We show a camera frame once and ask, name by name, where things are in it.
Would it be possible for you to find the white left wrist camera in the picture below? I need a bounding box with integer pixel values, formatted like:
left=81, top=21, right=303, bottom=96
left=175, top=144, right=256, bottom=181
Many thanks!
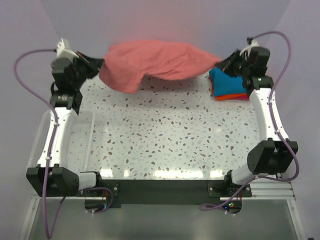
left=56, top=38, right=78, bottom=61

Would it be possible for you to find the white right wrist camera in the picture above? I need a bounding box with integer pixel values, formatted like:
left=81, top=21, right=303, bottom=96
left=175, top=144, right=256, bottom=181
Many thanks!
left=240, top=37, right=260, bottom=55

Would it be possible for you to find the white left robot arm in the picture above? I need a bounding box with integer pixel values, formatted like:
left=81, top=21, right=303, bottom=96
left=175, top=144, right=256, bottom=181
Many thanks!
left=26, top=50, right=104, bottom=198

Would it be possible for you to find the folded blue t shirt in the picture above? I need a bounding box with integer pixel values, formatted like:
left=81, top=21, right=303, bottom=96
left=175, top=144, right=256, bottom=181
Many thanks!
left=209, top=68, right=247, bottom=97

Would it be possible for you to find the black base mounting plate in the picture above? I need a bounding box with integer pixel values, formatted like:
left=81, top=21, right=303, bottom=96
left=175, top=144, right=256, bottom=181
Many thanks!
left=78, top=179, right=252, bottom=210

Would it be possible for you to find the white plastic basket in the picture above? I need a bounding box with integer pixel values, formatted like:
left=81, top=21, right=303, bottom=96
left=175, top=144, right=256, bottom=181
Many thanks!
left=28, top=109, right=96, bottom=173

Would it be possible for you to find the folded orange t shirt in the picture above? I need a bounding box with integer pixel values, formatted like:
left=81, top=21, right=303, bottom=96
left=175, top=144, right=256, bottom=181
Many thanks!
left=215, top=93, right=249, bottom=101

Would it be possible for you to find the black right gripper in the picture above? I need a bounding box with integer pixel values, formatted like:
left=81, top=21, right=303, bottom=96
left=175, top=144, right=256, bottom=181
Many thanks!
left=215, top=50, right=251, bottom=79

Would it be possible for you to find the salmon pink t shirt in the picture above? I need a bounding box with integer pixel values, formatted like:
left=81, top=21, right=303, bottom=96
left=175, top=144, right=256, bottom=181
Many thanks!
left=99, top=40, right=220, bottom=94

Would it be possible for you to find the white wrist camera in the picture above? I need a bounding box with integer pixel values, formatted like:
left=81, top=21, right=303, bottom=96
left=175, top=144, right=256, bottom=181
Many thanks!
left=56, top=38, right=78, bottom=61
left=240, top=37, right=260, bottom=55

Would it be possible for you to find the folded magenta t shirt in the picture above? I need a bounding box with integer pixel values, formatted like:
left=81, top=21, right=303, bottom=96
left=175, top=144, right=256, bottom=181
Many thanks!
left=234, top=96, right=249, bottom=101

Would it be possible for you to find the aluminium table frame rail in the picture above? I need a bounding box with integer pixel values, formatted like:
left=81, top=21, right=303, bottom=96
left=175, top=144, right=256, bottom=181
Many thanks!
left=250, top=179, right=296, bottom=200

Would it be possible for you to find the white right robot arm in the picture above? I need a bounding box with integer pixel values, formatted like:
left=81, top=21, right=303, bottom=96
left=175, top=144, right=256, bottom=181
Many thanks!
left=216, top=46, right=299, bottom=197

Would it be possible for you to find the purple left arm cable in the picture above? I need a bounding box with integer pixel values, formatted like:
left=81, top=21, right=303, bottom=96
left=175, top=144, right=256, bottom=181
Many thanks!
left=12, top=48, right=68, bottom=240

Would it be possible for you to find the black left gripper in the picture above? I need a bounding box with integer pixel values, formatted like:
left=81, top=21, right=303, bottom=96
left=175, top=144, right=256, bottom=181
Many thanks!
left=71, top=52, right=106, bottom=90

